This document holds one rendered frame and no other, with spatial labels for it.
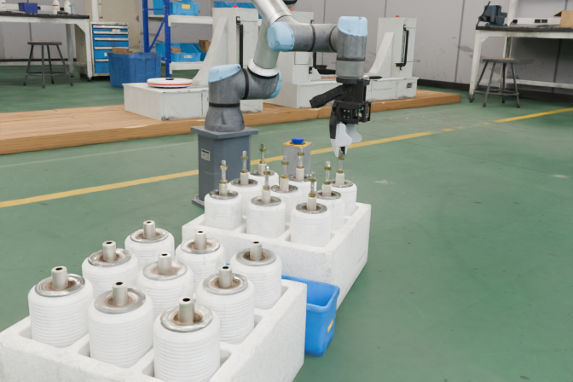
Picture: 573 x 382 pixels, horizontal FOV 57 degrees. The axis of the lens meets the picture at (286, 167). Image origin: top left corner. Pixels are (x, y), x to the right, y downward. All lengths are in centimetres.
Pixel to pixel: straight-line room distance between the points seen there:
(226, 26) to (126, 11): 409
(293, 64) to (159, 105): 117
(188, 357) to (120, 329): 12
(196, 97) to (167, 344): 286
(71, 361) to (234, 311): 25
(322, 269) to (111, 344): 54
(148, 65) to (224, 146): 411
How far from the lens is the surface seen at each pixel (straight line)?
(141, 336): 86
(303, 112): 404
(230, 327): 89
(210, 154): 194
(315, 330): 114
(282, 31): 140
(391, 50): 511
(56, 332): 93
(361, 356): 119
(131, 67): 586
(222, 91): 191
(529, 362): 129
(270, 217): 127
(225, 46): 385
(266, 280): 97
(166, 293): 92
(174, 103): 348
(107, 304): 86
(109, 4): 774
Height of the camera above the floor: 66
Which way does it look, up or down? 14 degrees down
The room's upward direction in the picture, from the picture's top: 2 degrees clockwise
